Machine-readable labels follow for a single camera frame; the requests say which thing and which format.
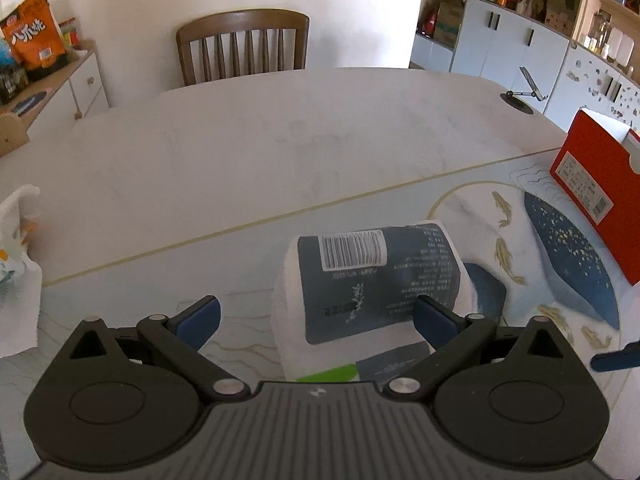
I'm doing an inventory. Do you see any white blue tissue pack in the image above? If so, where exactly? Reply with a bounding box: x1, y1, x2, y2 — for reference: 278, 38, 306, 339
271, 221, 474, 382

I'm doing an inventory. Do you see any open tissue pack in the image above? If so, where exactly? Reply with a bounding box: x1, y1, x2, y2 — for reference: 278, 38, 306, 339
1, 184, 42, 358

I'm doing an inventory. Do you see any red cardboard box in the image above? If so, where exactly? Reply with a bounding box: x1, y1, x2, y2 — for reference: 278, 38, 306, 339
551, 108, 639, 285

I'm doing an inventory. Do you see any black phone stand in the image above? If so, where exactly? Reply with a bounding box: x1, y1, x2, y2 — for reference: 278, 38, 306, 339
500, 66, 548, 115

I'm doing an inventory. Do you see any cardboard box on sideboard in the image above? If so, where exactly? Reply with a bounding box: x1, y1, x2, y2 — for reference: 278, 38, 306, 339
0, 113, 29, 157

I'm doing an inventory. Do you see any white sideboard cabinet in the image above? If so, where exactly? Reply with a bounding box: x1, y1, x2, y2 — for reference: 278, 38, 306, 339
1, 48, 110, 141

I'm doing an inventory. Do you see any wooden chair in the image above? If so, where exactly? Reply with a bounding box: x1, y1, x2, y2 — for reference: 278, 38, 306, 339
176, 9, 310, 86

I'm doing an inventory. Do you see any orange snack bag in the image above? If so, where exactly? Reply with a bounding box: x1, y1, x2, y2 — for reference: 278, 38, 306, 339
1, 0, 66, 72

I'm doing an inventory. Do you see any white wall cabinet unit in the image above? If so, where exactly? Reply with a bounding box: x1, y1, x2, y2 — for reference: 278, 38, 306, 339
409, 0, 639, 129

